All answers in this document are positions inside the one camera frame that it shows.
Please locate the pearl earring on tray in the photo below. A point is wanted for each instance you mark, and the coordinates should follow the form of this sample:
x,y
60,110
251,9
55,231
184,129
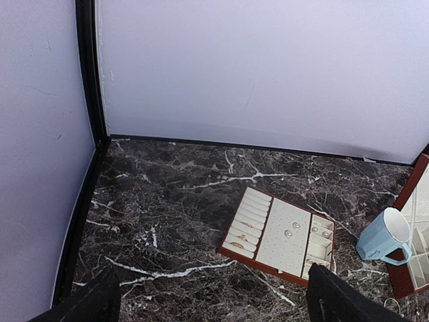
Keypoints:
x,y
296,225
288,233

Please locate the brown jewelry tray insert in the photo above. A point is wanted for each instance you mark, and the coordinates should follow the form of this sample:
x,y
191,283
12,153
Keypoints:
x,y
255,237

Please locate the brown open jewelry box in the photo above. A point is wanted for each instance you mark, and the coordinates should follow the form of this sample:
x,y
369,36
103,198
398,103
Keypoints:
x,y
412,277

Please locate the black left corner post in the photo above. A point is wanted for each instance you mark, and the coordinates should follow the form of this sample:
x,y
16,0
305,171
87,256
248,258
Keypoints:
x,y
87,51

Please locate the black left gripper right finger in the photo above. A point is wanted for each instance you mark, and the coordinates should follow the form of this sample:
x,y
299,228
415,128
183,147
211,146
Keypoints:
x,y
329,298

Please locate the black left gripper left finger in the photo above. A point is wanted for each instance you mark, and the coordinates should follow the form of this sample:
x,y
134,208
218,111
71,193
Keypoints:
x,y
98,300

